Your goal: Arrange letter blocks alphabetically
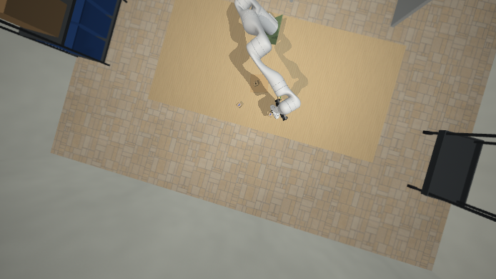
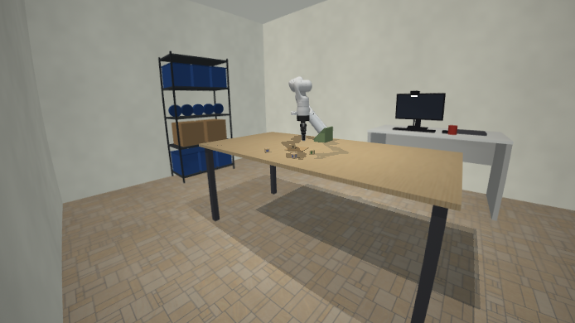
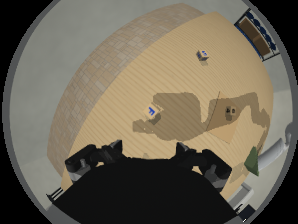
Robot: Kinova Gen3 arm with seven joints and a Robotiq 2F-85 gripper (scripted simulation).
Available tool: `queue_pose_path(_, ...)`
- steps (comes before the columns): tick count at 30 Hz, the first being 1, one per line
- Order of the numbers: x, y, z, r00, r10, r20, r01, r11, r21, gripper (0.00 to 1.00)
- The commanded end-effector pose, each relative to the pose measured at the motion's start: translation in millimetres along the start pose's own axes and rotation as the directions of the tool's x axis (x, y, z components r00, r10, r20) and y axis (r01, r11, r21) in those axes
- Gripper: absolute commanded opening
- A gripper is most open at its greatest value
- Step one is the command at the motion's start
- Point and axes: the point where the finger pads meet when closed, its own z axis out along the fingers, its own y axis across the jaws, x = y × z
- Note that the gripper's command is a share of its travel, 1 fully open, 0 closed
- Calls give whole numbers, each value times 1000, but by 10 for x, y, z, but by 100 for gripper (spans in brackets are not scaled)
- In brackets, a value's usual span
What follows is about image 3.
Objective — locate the tan square mat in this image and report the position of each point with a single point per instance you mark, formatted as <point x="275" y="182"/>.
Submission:
<point x="221" y="125"/>

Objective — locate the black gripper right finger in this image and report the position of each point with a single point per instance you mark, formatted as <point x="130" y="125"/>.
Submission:
<point x="211" y="166"/>

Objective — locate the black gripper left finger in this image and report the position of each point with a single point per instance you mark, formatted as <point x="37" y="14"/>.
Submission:
<point x="79" y="163"/>

